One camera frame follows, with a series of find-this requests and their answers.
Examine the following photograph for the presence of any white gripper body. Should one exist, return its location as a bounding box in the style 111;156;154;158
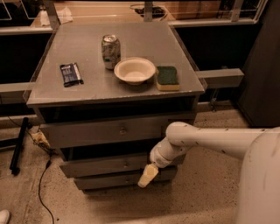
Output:
150;139;179;168

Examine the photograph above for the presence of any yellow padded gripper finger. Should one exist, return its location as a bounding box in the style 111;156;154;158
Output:
137;164;158;188

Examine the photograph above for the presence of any grey drawer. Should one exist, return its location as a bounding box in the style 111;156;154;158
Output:
73;166;177;191
41;112;196;149
59;145;186;179

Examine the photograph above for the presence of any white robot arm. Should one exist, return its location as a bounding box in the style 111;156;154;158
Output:
138;122;280;224

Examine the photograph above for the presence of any grey top drawer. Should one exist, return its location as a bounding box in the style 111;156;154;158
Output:
41;112;196;149

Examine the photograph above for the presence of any grey bottom drawer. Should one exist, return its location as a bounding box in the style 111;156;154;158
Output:
73;166;177;191

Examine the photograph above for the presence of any grey drawer cabinet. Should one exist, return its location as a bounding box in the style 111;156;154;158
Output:
25;21;206;193

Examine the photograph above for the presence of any green yellow sponge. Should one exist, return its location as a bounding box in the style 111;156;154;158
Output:
156;66;179;91

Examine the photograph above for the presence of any white paper bowl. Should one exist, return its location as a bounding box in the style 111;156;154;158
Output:
114;57;157;85

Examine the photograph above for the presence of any blue snack packet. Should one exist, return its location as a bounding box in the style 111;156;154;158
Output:
59;63;84;88

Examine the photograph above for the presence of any black bar on floor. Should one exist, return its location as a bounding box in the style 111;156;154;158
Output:
10;117;29;176

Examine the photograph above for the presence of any white shoe tip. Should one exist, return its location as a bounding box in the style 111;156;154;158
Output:
0;210;11;224

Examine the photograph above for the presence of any crumpled white cloth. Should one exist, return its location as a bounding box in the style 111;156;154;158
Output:
57;7;73;24

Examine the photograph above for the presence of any grey side rail beam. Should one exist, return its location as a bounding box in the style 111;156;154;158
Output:
196;68;244;89

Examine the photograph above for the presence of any black floor cable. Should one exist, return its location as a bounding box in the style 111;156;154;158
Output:
38;158;55;224

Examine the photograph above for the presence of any left grey rail beam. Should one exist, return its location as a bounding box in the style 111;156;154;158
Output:
0;82;35;105

